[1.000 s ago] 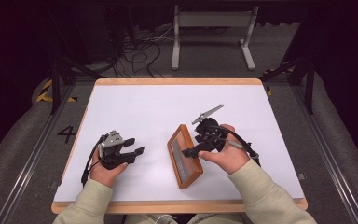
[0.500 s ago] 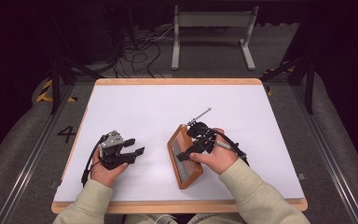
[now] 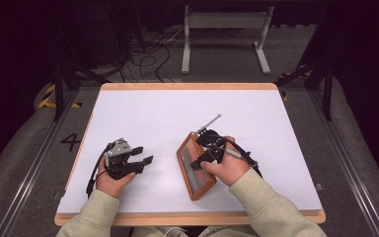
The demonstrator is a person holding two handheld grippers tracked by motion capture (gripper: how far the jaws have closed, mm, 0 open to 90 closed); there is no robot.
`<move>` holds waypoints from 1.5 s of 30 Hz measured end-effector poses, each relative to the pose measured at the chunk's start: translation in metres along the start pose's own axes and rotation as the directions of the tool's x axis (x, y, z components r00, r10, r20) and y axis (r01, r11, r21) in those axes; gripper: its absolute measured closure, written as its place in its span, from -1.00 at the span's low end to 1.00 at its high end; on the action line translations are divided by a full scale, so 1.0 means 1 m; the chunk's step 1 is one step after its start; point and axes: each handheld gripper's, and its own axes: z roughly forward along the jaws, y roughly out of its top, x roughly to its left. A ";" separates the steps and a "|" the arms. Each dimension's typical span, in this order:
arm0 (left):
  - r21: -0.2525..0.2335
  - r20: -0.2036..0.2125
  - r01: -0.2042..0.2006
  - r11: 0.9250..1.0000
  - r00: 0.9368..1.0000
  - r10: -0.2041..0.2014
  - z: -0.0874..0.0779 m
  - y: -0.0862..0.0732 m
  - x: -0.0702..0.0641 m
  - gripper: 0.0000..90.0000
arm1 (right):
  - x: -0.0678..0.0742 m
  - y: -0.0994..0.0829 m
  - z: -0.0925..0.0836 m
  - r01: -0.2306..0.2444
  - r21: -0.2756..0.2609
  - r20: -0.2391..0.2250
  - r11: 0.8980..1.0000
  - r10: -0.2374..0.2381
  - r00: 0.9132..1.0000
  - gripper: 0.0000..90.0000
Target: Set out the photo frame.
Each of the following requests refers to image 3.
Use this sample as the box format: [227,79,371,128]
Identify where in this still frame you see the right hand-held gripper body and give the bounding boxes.
[195,128,228,166]

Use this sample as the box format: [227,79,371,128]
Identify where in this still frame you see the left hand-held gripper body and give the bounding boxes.
[104,137,146,181]

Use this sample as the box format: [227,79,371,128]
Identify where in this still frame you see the wooden photo frame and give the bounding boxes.
[176,131,218,201]

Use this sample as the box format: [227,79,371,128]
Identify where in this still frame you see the person's right hand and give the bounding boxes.
[199,135,252,188]

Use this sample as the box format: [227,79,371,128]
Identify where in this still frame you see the person's left hand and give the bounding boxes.
[95,160,137,199]

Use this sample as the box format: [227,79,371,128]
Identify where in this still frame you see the thin silver metal rod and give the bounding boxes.
[196,114,222,132]

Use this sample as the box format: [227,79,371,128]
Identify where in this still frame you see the white table mat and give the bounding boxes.
[56,89,323,215]

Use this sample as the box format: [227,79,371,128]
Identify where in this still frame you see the person's legs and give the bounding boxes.
[131,225,258,237]

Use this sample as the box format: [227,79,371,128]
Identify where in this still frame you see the black metal stand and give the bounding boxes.
[50,55,113,122]
[274,58,335,122]

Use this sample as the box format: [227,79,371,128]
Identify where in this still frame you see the grey metal stand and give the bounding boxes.
[181,4,275,75]

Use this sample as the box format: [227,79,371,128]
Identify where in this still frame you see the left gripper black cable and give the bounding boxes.
[86,144,113,199]

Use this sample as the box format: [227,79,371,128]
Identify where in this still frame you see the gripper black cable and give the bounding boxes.
[221,136,264,180]
[86,144,113,199]

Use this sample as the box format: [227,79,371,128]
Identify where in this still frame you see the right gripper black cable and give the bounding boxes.
[221,136,264,180]

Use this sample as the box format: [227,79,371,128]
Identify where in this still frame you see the metal floor rail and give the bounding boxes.
[309,88,379,237]
[0,88,80,237]

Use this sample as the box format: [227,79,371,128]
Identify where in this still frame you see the black floor cables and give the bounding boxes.
[117,29,186,83]

